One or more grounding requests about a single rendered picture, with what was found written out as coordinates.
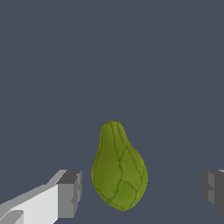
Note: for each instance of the green pear-shaped fruit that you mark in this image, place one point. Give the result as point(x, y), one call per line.
point(119, 172)

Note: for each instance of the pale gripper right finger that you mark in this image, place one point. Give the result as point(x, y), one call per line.
point(215, 186)

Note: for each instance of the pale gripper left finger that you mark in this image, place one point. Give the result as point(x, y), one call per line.
point(43, 201)

